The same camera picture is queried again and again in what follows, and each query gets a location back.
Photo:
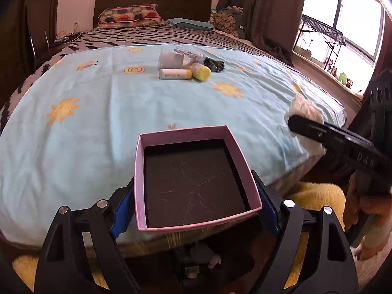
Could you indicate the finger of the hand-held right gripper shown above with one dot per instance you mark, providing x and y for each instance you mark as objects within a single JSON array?
[{"x": 312, "y": 130}]

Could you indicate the light blue printed sheet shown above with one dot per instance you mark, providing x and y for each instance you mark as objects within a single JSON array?
[{"x": 92, "y": 128}]

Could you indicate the person's right hand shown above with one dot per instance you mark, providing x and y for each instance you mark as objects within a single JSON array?
[{"x": 372, "y": 203}]

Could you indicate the brown patterned cushion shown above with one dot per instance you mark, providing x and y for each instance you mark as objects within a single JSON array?
[{"x": 225, "y": 21}]

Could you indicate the green frog plush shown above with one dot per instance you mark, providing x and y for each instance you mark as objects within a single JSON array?
[{"x": 343, "y": 78}]

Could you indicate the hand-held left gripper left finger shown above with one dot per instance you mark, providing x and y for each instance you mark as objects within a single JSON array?
[{"x": 122, "y": 214}]

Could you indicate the yellow cap bottle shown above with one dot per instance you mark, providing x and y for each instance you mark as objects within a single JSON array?
[{"x": 202, "y": 73}]

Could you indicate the dark wooden wardrobe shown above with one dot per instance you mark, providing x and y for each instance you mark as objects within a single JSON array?
[{"x": 18, "y": 21}]

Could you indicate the brown curtain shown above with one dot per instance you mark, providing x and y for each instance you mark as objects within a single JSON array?
[{"x": 269, "y": 15}]

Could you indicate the plaid pillow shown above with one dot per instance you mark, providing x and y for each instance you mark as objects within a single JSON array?
[{"x": 128, "y": 15}]

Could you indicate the grey black striped blanket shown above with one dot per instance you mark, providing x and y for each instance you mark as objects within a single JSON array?
[{"x": 183, "y": 35}]

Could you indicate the black metal rack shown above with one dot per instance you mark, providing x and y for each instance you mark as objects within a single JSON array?
[{"x": 324, "y": 30}]

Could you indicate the small red plush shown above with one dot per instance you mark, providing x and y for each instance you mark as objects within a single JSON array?
[{"x": 351, "y": 84}]

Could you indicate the light blue pillow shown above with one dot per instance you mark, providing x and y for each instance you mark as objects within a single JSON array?
[{"x": 190, "y": 24}]

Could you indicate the dark chair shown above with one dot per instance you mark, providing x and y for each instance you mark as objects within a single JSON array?
[{"x": 49, "y": 52}]

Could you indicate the black cloth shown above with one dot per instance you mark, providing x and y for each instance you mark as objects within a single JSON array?
[{"x": 214, "y": 64}]

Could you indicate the white tube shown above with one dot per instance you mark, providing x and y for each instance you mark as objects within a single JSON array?
[{"x": 174, "y": 74}]

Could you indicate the pink box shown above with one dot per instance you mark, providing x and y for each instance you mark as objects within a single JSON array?
[{"x": 190, "y": 183}]

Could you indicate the window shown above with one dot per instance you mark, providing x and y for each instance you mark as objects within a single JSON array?
[{"x": 352, "y": 21}]

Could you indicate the purple monkey plush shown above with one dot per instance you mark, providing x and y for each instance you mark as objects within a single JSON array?
[{"x": 329, "y": 64}]

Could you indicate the yellow fluffy rug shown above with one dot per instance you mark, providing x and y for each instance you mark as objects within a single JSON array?
[{"x": 318, "y": 193}]

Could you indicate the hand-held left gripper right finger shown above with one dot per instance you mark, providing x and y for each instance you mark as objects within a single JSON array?
[{"x": 269, "y": 217}]

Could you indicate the white fluffy toy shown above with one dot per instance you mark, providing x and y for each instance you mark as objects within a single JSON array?
[{"x": 306, "y": 108}]

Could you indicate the dark wooden headboard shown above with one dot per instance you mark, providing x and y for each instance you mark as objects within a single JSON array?
[{"x": 183, "y": 6}]

